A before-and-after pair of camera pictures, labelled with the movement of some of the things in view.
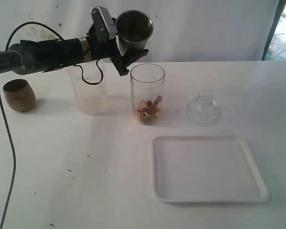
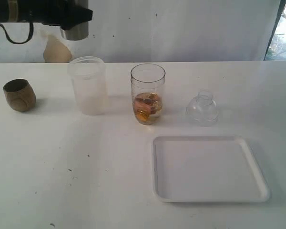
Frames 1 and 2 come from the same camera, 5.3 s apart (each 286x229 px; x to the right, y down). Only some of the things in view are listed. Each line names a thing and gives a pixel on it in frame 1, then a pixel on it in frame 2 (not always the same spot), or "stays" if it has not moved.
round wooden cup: [19, 95] stays
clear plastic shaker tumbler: [148, 84] stays
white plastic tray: [206, 169] stays
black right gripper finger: [121, 62] → [74, 15]
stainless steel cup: [133, 29] → [76, 32]
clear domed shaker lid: [202, 109] stays
